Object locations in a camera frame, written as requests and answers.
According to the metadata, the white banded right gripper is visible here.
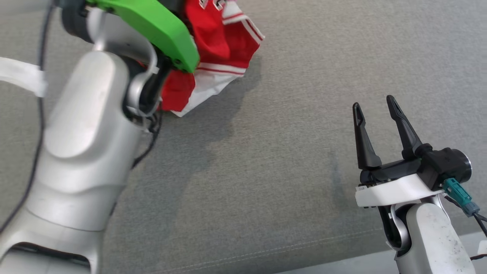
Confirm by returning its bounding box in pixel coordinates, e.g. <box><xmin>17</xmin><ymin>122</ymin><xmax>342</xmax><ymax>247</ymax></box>
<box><xmin>353</xmin><ymin>95</ymin><xmax>446</xmax><ymax>208</ymax></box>

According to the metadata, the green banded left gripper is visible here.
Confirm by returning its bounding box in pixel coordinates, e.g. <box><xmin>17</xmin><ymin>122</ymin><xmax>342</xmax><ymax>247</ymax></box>
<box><xmin>86</xmin><ymin>0</ymin><xmax>200</xmax><ymax>73</ymax></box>

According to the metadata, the red white basketball jersey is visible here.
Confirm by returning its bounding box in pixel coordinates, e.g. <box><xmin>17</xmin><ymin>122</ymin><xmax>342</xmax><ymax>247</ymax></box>
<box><xmin>139</xmin><ymin>0</ymin><xmax>265</xmax><ymax>117</ymax></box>

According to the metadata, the grey fabric sofa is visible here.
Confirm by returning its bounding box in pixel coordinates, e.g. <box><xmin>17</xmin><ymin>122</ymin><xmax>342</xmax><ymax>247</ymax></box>
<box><xmin>0</xmin><ymin>0</ymin><xmax>487</xmax><ymax>274</ymax></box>

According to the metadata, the right camera cable teal plug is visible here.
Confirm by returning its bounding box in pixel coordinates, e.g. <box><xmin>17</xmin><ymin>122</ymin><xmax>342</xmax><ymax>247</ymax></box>
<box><xmin>442</xmin><ymin>178</ymin><xmax>487</xmax><ymax>236</ymax></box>

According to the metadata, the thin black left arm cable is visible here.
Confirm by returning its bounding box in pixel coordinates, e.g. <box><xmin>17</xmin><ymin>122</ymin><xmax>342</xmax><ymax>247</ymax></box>
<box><xmin>131</xmin><ymin>112</ymin><xmax>163</xmax><ymax>170</ymax></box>

